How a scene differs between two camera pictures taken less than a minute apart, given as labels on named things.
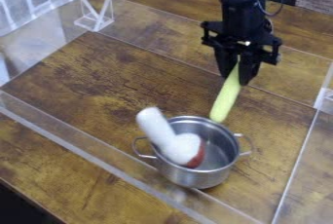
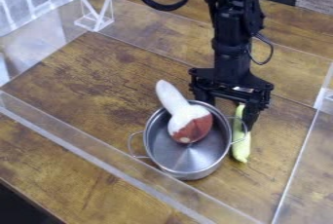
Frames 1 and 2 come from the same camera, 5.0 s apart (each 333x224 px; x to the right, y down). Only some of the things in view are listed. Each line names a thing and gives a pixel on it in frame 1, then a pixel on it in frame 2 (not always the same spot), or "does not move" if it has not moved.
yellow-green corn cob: [227, 96] -> [241, 141]
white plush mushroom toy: [182, 147] -> [190, 120]
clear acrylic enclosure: [123, 131] does not move
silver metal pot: [222, 142] -> [194, 160]
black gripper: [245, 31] -> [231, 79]
